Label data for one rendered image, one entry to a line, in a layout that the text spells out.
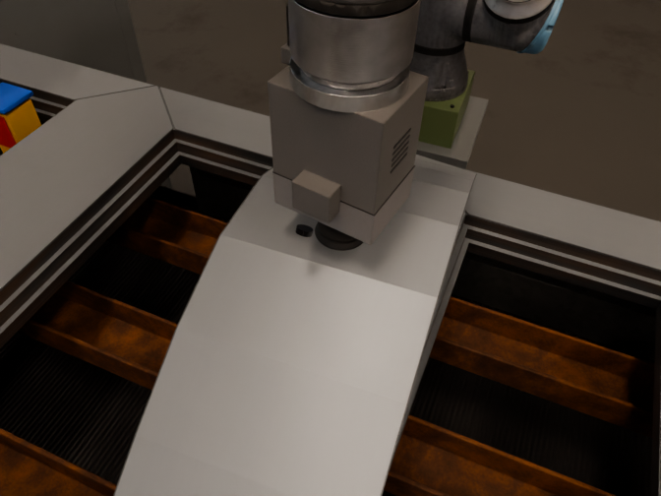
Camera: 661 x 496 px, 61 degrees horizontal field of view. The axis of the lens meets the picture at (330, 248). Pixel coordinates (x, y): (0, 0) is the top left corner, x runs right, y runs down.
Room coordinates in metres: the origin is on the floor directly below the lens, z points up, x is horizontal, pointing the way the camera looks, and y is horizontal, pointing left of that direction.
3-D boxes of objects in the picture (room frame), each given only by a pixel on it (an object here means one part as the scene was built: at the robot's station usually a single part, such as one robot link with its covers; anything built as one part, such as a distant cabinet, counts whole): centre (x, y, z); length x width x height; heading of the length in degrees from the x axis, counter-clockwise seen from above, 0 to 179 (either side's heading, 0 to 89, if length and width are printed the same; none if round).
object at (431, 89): (1.03, -0.19, 0.81); 0.15 x 0.15 x 0.10
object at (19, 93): (0.73, 0.50, 0.88); 0.06 x 0.06 x 0.02; 69
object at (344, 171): (0.31, 0.00, 1.13); 0.10 x 0.09 x 0.16; 150
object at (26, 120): (0.73, 0.50, 0.78); 0.05 x 0.05 x 0.19; 69
